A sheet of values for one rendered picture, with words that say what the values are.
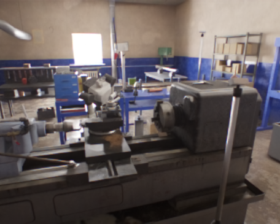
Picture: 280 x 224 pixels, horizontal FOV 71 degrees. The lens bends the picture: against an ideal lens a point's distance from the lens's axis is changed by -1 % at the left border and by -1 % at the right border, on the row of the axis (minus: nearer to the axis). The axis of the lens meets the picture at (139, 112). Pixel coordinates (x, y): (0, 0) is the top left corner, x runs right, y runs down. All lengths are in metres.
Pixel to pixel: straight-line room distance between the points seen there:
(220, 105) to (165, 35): 7.82
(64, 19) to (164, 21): 4.01
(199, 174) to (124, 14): 7.72
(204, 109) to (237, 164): 0.65
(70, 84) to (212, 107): 2.43
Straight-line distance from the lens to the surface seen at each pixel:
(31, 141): 1.52
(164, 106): 1.59
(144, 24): 8.98
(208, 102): 1.54
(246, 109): 1.79
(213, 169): 1.82
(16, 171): 1.57
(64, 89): 3.44
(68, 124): 1.52
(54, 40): 8.55
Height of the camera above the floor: 1.63
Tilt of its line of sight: 18 degrees down
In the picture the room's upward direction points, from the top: straight up
